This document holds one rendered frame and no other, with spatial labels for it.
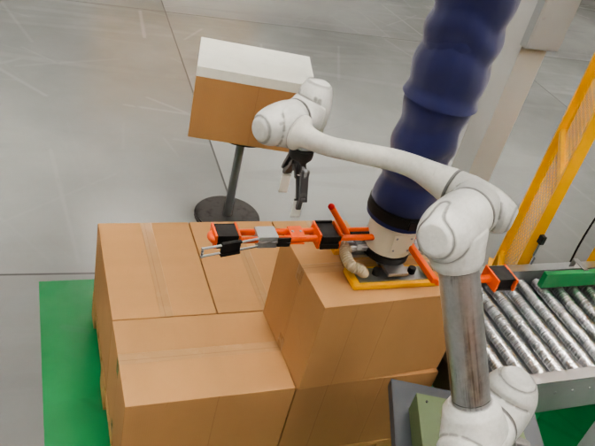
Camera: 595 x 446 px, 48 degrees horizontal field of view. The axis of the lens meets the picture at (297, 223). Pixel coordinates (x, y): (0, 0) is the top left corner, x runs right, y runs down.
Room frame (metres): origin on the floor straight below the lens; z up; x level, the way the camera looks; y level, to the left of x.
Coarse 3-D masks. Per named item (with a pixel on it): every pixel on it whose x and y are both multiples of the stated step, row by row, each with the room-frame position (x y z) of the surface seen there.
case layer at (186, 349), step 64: (128, 256) 2.13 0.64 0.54; (192, 256) 2.24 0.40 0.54; (256, 256) 2.36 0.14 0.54; (128, 320) 1.78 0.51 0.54; (192, 320) 1.86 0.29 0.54; (256, 320) 1.96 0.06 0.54; (128, 384) 1.50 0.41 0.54; (192, 384) 1.57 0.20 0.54; (256, 384) 1.64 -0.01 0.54; (384, 384) 1.84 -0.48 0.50
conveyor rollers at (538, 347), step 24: (528, 288) 2.65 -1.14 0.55; (552, 288) 2.73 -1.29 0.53; (576, 288) 2.76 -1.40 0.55; (528, 312) 2.48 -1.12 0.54; (576, 312) 2.58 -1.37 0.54; (528, 336) 2.31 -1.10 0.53; (552, 336) 2.34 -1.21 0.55; (576, 336) 2.42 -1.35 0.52; (528, 360) 2.16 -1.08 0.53; (552, 360) 2.18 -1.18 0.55
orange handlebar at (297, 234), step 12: (276, 228) 1.82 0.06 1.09; (288, 228) 1.83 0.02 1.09; (300, 228) 1.85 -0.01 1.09; (312, 228) 1.88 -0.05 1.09; (348, 228) 1.93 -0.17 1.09; (360, 228) 1.95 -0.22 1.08; (300, 240) 1.81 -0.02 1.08; (312, 240) 1.82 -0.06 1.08; (348, 240) 1.89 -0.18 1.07; (360, 240) 1.91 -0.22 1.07; (372, 240) 1.93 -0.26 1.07; (420, 264) 1.85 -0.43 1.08; (432, 276) 1.79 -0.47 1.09
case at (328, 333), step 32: (288, 256) 1.94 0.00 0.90; (320, 256) 1.93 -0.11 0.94; (288, 288) 1.89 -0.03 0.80; (320, 288) 1.75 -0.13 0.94; (384, 288) 1.84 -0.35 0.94; (416, 288) 1.89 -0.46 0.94; (288, 320) 1.83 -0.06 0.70; (320, 320) 1.67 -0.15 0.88; (352, 320) 1.73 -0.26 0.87; (384, 320) 1.79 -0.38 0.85; (416, 320) 1.86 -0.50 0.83; (288, 352) 1.78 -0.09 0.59; (320, 352) 1.68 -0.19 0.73; (352, 352) 1.75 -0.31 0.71; (384, 352) 1.82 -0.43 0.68; (416, 352) 1.89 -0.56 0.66; (320, 384) 1.70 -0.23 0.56
